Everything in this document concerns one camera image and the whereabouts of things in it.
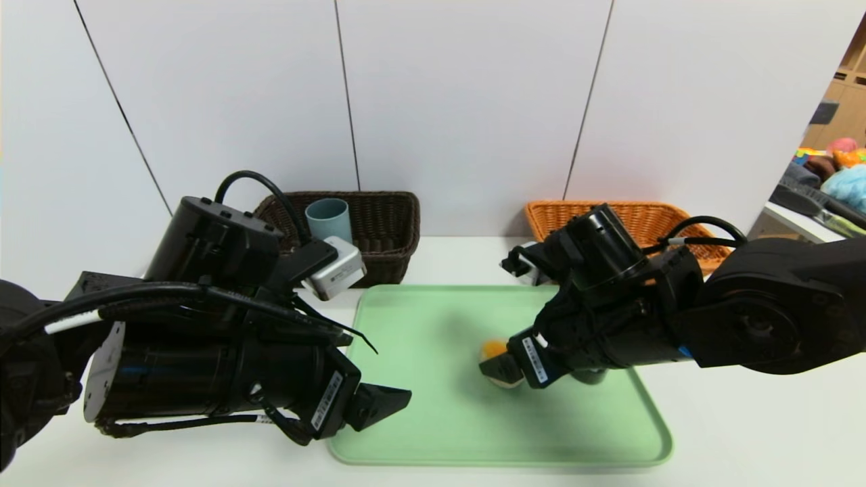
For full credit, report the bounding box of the light green plastic tray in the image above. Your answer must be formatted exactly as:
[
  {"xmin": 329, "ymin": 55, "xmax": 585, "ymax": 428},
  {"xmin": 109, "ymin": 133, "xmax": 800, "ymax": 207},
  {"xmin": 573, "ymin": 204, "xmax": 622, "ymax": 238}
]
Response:
[{"xmin": 326, "ymin": 284, "xmax": 675, "ymax": 467}]

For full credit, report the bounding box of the black flat object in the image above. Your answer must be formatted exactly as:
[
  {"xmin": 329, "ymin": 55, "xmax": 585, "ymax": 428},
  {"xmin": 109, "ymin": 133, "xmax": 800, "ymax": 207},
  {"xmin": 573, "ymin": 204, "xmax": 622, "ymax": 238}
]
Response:
[{"xmin": 770, "ymin": 184, "xmax": 866, "ymax": 231}]

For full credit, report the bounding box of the black right camera cable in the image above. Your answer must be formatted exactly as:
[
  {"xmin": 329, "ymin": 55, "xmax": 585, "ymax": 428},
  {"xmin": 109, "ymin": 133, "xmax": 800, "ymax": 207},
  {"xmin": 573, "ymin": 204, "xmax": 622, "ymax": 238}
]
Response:
[{"xmin": 653, "ymin": 215, "xmax": 748, "ymax": 254}]

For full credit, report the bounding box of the blue-grey plastic cup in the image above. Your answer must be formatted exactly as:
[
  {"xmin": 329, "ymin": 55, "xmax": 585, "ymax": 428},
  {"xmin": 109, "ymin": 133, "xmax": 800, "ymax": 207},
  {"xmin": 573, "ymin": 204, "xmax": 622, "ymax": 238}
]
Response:
[{"xmin": 305, "ymin": 198, "xmax": 352, "ymax": 244}]

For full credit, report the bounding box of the black camera cable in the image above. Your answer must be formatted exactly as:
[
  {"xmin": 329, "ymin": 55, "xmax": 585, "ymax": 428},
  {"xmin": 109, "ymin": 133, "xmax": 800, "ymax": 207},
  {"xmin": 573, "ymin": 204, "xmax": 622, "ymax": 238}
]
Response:
[
  {"xmin": 215, "ymin": 170, "xmax": 312, "ymax": 248},
  {"xmin": 653, "ymin": 215, "xmax": 748, "ymax": 254}
]

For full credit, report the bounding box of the light blue cloth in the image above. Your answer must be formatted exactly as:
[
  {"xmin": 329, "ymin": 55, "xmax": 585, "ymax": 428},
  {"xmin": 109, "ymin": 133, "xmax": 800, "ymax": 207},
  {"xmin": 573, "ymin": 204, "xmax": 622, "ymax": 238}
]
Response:
[{"xmin": 821, "ymin": 164, "xmax": 866, "ymax": 214}]

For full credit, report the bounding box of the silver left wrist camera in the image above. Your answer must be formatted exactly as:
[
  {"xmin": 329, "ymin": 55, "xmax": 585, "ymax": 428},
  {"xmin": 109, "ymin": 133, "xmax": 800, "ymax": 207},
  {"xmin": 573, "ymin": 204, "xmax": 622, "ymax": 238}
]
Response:
[{"xmin": 302, "ymin": 237, "xmax": 367, "ymax": 301}]

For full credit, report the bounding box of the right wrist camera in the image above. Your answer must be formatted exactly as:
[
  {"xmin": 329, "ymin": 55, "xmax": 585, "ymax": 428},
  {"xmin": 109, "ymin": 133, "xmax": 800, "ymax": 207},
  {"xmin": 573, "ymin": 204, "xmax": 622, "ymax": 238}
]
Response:
[{"xmin": 501, "ymin": 242, "xmax": 545, "ymax": 285}]

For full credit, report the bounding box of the toy egg orange yolk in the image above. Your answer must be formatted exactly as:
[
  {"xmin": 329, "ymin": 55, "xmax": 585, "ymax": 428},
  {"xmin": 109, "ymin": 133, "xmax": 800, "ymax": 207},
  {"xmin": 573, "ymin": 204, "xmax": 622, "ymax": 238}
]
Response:
[{"xmin": 482, "ymin": 340, "xmax": 525, "ymax": 390}]

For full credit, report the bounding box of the wooden shelf unit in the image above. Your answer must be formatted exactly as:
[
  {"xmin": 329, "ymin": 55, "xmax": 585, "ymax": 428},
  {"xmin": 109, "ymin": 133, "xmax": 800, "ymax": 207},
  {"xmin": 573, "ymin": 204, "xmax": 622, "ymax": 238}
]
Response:
[{"xmin": 802, "ymin": 14, "xmax": 866, "ymax": 149}]

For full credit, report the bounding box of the white side table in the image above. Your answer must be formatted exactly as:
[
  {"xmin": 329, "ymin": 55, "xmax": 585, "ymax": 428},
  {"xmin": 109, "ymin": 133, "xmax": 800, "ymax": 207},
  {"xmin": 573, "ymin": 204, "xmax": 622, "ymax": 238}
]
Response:
[{"xmin": 763, "ymin": 201, "xmax": 846, "ymax": 244}]

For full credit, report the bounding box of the black left camera cable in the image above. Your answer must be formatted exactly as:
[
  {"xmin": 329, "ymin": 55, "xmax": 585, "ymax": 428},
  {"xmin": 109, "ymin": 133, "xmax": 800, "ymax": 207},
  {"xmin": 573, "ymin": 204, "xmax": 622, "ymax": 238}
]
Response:
[{"xmin": 215, "ymin": 170, "xmax": 312, "ymax": 248}]

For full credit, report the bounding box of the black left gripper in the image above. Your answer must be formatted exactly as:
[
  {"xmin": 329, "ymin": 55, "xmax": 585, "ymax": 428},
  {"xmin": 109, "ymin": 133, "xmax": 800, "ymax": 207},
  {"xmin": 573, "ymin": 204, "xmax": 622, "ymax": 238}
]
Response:
[{"xmin": 234, "ymin": 336, "xmax": 413, "ymax": 440}]

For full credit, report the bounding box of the dark brown plush toy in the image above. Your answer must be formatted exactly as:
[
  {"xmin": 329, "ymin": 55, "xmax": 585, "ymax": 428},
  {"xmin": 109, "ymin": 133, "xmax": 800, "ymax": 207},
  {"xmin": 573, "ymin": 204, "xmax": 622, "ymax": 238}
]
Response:
[{"xmin": 804, "ymin": 156, "xmax": 840, "ymax": 180}]

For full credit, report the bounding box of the orange wicker basket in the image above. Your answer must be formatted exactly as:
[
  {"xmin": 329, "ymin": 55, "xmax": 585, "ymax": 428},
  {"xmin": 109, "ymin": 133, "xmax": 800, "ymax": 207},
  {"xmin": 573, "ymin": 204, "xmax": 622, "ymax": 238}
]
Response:
[{"xmin": 525, "ymin": 200, "xmax": 735, "ymax": 275}]

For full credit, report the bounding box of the dark brown wicker basket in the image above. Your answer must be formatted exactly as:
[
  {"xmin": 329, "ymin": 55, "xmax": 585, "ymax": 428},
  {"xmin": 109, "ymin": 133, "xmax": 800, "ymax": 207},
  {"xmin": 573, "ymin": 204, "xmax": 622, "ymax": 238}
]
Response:
[{"xmin": 254, "ymin": 191, "xmax": 420, "ymax": 288}]

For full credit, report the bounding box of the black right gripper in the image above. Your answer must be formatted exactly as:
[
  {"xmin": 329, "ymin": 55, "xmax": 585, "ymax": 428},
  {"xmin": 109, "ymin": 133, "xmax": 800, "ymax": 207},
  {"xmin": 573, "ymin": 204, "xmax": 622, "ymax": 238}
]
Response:
[{"xmin": 478, "ymin": 298, "xmax": 613, "ymax": 390}]

